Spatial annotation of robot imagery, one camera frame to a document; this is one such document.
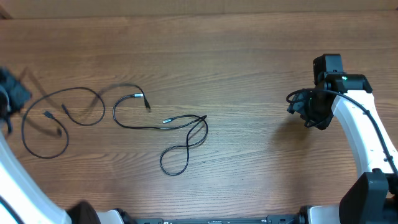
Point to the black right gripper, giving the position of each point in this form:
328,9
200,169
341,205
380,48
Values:
297,107

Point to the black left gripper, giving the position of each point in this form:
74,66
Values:
21,94

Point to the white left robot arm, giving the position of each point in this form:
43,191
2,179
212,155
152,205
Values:
22,201

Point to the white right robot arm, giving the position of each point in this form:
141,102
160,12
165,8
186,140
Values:
349,98

